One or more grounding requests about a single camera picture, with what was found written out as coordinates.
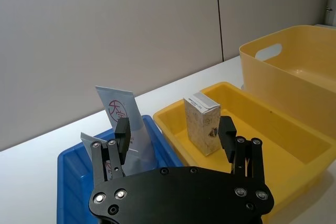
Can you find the small metal wall fitting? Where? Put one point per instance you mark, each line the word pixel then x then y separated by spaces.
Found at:
pixel 329 9

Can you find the grey tube with red print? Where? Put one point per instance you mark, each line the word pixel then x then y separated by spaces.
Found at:
pixel 140 140

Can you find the deep yellow plastic basket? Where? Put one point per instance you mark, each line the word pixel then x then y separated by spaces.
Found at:
pixel 288 87

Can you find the shallow yellow plastic tray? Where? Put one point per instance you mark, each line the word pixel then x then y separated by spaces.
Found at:
pixel 283 140

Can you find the small beige patterned carton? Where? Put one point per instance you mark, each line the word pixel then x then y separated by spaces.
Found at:
pixel 200 127

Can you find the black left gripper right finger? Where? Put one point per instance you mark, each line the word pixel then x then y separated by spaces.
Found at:
pixel 227 134

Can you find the blue plastic tray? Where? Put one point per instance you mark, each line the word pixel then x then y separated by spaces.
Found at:
pixel 73 182

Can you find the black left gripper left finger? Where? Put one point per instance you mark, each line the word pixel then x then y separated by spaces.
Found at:
pixel 123 134

